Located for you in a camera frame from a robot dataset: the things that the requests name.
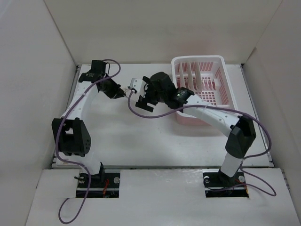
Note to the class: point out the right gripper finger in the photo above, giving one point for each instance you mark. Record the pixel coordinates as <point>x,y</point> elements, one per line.
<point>147,80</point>
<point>143,102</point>

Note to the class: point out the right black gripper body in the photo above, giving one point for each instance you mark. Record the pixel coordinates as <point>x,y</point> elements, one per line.
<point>152,94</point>

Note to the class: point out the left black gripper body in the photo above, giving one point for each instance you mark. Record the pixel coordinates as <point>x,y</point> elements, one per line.
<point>110,87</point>

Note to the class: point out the orange sunburst plate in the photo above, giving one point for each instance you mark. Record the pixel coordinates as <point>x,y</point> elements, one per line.
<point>190,77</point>
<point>182,78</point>

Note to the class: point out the green quatrefoil plate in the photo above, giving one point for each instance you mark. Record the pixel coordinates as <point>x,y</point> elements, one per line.
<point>198,76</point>

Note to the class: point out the green red ring plate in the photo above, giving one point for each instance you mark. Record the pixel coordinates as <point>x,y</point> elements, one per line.
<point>126,91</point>

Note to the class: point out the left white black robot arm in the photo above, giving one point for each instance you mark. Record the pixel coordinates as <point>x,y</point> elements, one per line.
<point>72,139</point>

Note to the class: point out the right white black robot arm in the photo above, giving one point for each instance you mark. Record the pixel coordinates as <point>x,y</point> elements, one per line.
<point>237,127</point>

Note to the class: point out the pink white dish rack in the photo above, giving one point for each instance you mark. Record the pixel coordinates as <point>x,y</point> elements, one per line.
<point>216,87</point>

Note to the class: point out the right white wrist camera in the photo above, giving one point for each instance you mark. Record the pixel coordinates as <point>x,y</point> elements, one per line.
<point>137,85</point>

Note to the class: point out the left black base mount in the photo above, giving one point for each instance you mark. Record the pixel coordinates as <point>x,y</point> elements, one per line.
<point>105,187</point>

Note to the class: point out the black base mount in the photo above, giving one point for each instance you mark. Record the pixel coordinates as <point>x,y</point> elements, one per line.
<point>218,185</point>
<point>105,187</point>

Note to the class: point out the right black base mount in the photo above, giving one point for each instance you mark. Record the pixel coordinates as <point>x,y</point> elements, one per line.
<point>218,185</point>

